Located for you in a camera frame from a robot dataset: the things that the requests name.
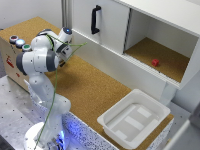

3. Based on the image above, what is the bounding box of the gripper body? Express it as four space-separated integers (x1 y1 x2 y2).
56 43 73 63

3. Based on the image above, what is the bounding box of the white cabinet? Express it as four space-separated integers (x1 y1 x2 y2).
71 0 200 108

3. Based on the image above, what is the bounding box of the green button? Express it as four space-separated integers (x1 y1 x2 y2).
21 43 33 53

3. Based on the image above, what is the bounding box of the blue button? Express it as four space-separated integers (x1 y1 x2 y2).
14 38 26 48

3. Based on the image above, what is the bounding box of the red button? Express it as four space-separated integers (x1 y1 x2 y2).
9 34 20 44

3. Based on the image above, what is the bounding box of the white sliding door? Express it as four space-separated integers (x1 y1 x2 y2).
72 0 131 55

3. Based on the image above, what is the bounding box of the pink block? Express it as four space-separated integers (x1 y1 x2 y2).
151 58 160 68

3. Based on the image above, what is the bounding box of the white plastic box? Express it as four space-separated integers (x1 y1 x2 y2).
96 88 172 150

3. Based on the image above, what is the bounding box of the green cable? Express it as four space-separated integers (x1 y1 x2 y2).
32 33 89 150

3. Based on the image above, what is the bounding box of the black door handle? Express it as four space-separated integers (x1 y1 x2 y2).
90 4 103 36

